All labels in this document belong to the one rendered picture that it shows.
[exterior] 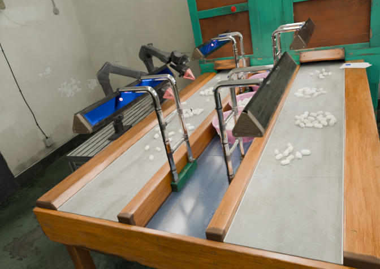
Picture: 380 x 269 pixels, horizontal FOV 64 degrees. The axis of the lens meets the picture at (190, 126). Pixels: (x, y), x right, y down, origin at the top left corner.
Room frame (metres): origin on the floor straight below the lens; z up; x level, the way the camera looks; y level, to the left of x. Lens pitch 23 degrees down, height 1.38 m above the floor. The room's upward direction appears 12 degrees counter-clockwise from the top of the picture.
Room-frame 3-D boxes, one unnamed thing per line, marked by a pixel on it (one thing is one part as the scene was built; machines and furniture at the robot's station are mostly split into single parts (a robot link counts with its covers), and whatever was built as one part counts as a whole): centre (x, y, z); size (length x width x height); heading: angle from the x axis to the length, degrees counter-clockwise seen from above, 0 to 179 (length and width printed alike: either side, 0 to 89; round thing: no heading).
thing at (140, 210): (1.62, -0.17, 0.71); 1.81 x 0.05 x 0.11; 150
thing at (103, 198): (1.70, -0.01, 0.73); 1.81 x 0.30 x 0.02; 150
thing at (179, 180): (1.16, 0.13, 0.90); 0.20 x 0.19 x 0.45; 150
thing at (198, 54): (2.05, -0.28, 1.08); 0.62 x 0.08 x 0.07; 150
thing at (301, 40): (1.78, -0.76, 1.08); 0.62 x 0.08 x 0.07; 150
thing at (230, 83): (0.97, -0.21, 0.90); 0.20 x 0.19 x 0.45; 150
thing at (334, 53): (2.13, -1.03, 0.83); 0.30 x 0.06 x 0.07; 60
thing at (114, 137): (1.84, 0.45, 0.71); 0.20 x 0.07 x 0.08; 155
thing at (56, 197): (1.81, 0.17, 0.67); 1.81 x 0.12 x 0.19; 150
